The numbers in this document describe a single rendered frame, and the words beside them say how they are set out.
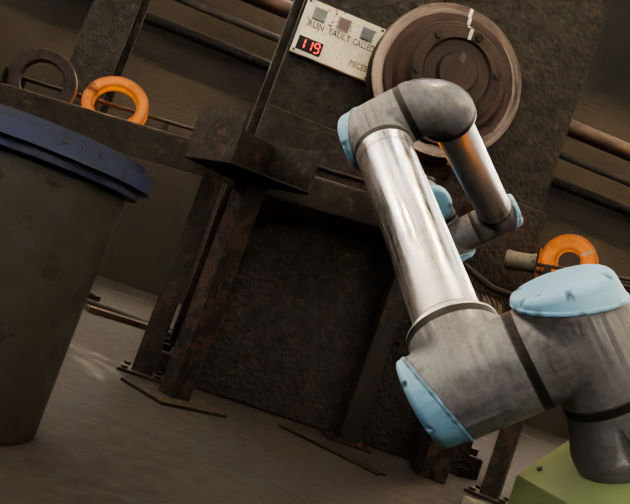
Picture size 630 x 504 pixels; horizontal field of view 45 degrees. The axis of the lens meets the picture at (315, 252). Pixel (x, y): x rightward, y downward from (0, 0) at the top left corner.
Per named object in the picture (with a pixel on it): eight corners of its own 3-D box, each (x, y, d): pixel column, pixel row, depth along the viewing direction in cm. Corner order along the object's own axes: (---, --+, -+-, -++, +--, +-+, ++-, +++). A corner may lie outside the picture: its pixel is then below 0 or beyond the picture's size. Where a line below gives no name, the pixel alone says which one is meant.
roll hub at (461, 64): (393, 103, 221) (424, 15, 223) (479, 138, 225) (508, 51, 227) (398, 98, 215) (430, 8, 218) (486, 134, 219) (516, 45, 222)
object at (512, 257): (506, 270, 227) (510, 251, 228) (536, 276, 223) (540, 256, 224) (502, 266, 222) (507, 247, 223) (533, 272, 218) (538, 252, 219)
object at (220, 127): (100, 375, 187) (201, 106, 193) (184, 393, 205) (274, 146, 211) (142, 401, 172) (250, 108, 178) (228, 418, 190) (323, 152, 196)
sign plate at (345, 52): (288, 52, 236) (308, -1, 237) (365, 83, 239) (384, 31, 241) (289, 50, 233) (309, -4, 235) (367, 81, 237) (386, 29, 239)
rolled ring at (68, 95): (82, 57, 213) (84, 61, 216) (15, 40, 210) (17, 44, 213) (67, 121, 211) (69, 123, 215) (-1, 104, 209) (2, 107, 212)
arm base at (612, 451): (738, 419, 103) (708, 355, 102) (639, 497, 98) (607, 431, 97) (638, 401, 121) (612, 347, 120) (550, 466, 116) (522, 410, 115)
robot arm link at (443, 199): (428, 231, 194) (410, 197, 191) (418, 222, 206) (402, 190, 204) (460, 214, 193) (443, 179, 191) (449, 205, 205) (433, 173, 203)
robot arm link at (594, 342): (678, 383, 99) (622, 265, 98) (555, 431, 103) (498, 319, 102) (648, 347, 114) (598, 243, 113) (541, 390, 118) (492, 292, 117)
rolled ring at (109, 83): (84, 133, 210) (85, 139, 213) (152, 129, 216) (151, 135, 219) (78, 76, 217) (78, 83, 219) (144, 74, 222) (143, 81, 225)
